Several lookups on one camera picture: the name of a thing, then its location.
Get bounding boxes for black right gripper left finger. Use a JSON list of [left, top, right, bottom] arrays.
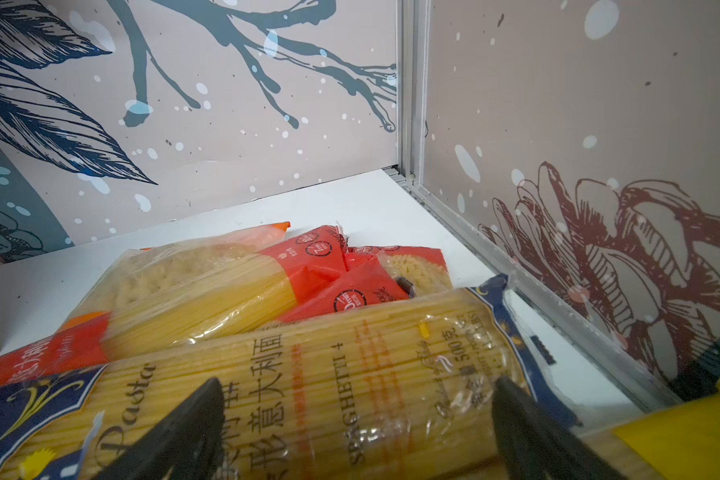
[[96, 377, 225, 479]]

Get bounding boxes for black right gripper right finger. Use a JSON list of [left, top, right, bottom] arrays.
[[492, 376, 624, 480]]

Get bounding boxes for red short pasta bag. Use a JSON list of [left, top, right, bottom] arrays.
[[274, 246, 452, 325]]

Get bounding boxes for blue spaghetti bag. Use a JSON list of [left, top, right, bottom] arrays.
[[0, 275, 578, 479]]

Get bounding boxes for orange macaroni bag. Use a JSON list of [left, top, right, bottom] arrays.
[[60, 221, 291, 330]]

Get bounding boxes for red spaghetti bag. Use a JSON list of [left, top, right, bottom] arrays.
[[0, 225, 346, 386]]

